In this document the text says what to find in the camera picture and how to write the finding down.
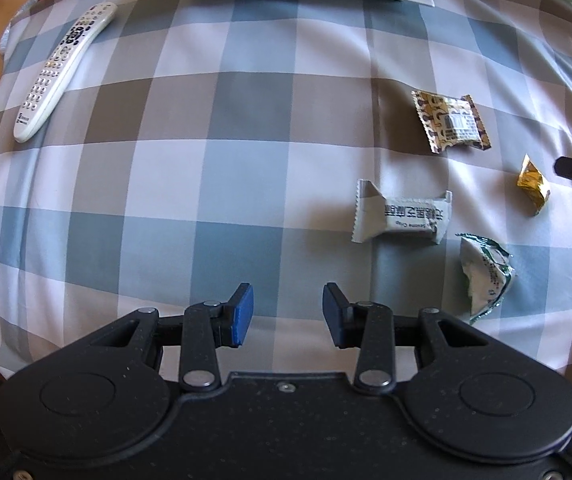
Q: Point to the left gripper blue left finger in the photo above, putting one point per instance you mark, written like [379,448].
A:
[208,326]

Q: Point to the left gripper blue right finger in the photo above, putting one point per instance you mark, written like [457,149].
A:
[370,328]

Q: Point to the gold wrapped candy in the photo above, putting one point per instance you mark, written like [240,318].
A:
[532,182]

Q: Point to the white sesame crisp packet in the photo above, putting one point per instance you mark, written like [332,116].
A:
[376,214]

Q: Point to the white green snack packet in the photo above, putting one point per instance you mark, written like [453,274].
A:
[489,273]

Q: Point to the patterned nut snack packet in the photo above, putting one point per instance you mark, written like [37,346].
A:
[449,122]

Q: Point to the checkered tablecloth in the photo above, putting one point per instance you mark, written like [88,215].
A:
[205,143]

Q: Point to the white remote control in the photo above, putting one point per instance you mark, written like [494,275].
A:
[58,69]

